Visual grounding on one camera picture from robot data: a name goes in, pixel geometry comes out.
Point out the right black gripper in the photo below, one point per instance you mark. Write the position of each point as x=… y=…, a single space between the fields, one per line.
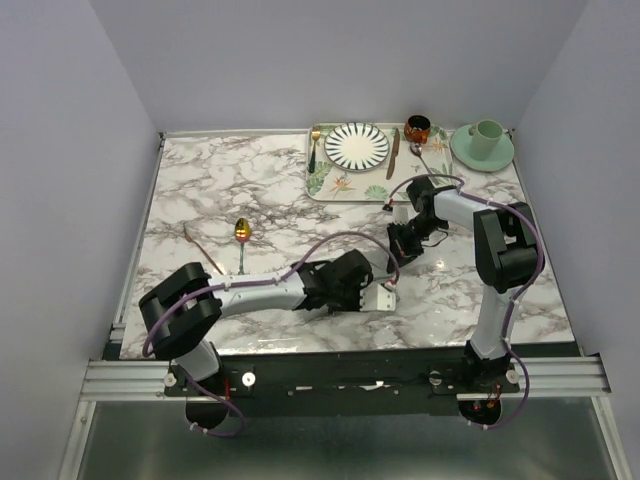
x=404 y=253

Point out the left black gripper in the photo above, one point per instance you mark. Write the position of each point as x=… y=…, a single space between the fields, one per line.
x=356 y=304

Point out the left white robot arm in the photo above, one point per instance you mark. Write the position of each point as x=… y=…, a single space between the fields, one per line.
x=181 y=310

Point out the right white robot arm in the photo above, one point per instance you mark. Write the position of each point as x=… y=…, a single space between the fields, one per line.
x=508 y=259

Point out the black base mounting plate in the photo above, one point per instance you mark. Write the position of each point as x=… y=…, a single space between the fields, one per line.
x=436 y=381

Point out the silver spoon on tray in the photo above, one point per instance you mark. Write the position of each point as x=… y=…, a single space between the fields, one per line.
x=416 y=150

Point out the copper knife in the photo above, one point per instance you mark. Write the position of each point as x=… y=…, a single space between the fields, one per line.
x=393 y=154

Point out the floral serving tray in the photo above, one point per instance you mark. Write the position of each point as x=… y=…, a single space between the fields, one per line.
x=331 y=184

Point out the iridescent gold spoon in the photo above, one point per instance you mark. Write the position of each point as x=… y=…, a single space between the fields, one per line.
x=242 y=234

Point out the striped white plate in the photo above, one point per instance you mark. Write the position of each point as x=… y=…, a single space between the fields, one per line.
x=356 y=147

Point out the orange black mug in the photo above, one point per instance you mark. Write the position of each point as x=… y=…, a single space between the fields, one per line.
x=417 y=129

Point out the green saucer plate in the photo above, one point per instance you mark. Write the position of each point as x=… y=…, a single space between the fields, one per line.
x=500 y=157

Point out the green cup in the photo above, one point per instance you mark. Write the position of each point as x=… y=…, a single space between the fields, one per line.
x=485 y=135

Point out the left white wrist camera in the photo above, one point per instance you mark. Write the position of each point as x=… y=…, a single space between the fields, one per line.
x=378 y=298

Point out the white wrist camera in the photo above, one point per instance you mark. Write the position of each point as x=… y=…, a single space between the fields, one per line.
x=378 y=298
x=400 y=215

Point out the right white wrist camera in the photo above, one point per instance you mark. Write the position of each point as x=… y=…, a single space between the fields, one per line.
x=400 y=215

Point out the gold green-handled fork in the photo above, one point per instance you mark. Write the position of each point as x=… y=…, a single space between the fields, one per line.
x=315 y=136

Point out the aluminium frame rail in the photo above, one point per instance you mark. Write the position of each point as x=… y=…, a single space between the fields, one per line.
x=555 y=377

